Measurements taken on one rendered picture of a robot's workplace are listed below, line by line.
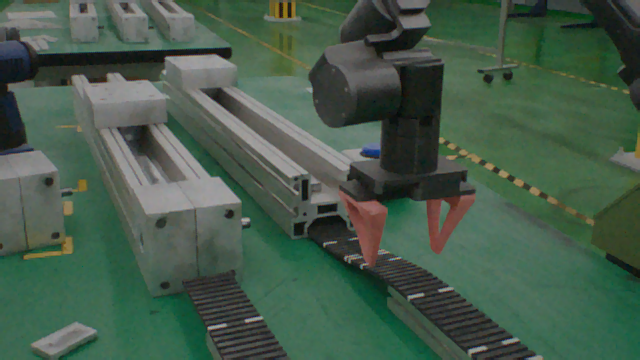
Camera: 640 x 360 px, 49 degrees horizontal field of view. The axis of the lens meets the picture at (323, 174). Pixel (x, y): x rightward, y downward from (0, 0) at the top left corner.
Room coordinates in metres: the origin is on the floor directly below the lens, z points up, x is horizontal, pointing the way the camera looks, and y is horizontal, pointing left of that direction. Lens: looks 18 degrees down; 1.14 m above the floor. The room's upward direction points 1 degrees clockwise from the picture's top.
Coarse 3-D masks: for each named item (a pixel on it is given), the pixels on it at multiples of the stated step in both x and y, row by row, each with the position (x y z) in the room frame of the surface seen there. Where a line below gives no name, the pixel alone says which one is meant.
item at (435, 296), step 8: (448, 288) 0.62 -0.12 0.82; (408, 296) 0.60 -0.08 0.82; (416, 296) 0.61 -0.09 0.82; (424, 296) 0.61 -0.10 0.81; (432, 296) 0.61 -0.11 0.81; (440, 296) 0.61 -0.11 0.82; (448, 296) 0.61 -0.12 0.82; (456, 296) 0.61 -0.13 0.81; (416, 304) 0.59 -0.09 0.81; (424, 304) 0.60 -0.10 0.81
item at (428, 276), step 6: (408, 276) 0.65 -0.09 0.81; (414, 276) 0.65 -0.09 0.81; (420, 276) 0.65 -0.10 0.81; (426, 276) 0.65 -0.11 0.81; (432, 276) 0.65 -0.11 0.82; (390, 282) 0.64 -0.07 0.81; (396, 282) 0.64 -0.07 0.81; (402, 282) 0.64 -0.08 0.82; (408, 282) 0.64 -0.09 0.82; (414, 282) 0.64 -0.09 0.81; (420, 282) 0.64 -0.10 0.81
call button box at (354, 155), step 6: (348, 150) 1.03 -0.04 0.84; (354, 150) 1.02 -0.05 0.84; (360, 150) 1.02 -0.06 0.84; (348, 156) 1.00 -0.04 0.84; (354, 156) 0.99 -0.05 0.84; (360, 156) 0.99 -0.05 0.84; (366, 156) 0.99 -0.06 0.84; (372, 156) 0.98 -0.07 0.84; (378, 156) 0.98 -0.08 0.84; (384, 192) 0.97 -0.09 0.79; (390, 192) 0.97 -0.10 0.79; (396, 192) 0.97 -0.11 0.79; (402, 192) 0.98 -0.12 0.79; (378, 198) 0.96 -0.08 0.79; (384, 198) 0.97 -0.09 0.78; (390, 198) 0.97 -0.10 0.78; (396, 198) 0.97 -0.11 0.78
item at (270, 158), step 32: (192, 96) 1.29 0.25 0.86; (224, 96) 1.36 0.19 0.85; (192, 128) 1.30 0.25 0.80; (224, 128) 1.09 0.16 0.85; (256, 128) 1.18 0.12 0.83; (288, 128) 1.05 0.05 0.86; (224, 160) 1.10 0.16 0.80; (256, 160) 0.97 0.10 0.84; (288, 160) 0.89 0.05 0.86; (320, 160) 0.92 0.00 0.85; (256, 192) 0.95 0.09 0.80; (288, 192) 0.83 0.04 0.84; (320, 192) 0.88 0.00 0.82; (288, 224) 0.83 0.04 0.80; (352, 224) 0.87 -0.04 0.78
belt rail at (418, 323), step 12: (396, 300) 0.65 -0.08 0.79; (396, 312) 0.63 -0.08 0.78; (408, 312) 0.62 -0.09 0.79; (420, 312) 0.59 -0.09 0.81; (408, 324) 0.61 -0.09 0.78; (420, 324) 0.60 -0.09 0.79; (432, 324) 0.57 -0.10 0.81; (420, 336) 0.59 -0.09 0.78; (432, 336) 0.57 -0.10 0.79; (444, 336) 0.55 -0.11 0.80; (432, 348) 0.57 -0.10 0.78; (444, 348) 0.55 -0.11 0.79; (456, 348) 0.54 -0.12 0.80
